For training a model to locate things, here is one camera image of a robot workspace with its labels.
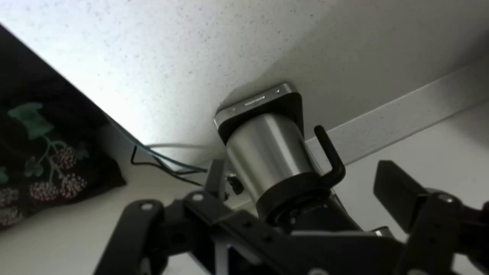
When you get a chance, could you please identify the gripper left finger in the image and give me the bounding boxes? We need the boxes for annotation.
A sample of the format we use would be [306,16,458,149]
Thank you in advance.
[94,160,325,275]

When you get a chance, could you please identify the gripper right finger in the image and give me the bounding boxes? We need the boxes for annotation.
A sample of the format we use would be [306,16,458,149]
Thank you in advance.
[374,160,489,275]

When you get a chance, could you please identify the black coffee machine lever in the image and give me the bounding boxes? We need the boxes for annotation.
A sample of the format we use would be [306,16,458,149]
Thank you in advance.
[314,125,347,188]

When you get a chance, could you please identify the black berry print cloth bag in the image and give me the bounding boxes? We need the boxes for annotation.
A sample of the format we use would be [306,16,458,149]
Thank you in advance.
[0,23,127,230]

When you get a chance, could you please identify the silver and black coffee machine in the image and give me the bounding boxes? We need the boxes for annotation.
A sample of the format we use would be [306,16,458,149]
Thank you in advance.
[213,82,394,239]

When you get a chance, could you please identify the black cable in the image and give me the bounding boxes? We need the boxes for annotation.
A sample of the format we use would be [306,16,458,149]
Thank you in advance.
[130,146,207,186]

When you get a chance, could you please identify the blue cable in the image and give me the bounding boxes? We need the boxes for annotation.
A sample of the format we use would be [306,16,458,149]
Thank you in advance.
[105,114,209,172]

